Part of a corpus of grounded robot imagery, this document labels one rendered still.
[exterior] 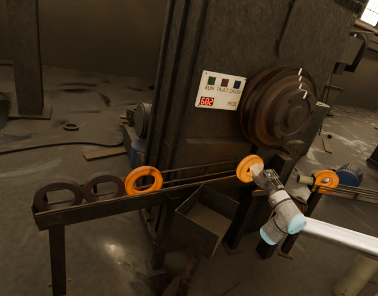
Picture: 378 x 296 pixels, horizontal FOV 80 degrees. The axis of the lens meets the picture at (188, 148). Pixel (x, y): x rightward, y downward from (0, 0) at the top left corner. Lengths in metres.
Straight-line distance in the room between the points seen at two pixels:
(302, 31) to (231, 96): 0.53
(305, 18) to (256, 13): 0.33
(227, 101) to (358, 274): 1.39
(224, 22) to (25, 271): 1.69
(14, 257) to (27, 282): 0.20
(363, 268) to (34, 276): 1.96
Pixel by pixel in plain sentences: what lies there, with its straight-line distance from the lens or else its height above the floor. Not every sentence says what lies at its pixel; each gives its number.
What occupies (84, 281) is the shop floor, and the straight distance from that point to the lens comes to 1.63.
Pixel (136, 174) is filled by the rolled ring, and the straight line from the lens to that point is 1.10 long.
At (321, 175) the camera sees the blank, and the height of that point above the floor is 0.74.
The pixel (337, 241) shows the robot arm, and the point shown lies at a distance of 1.21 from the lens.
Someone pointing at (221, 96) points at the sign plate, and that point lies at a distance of 1.23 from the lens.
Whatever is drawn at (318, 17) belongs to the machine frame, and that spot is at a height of 1.61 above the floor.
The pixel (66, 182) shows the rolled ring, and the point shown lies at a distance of 1.08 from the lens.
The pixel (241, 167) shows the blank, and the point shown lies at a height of 0.84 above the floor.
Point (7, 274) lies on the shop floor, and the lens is 1.75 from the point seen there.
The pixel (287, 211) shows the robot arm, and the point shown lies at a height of 0.81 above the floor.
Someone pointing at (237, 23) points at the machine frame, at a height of 1.47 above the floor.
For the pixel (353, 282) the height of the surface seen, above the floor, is 0.19.
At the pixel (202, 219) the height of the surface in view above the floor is 0.60.
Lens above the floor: 1.36
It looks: 25 degrees down
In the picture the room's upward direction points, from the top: 14 degrees clockwise
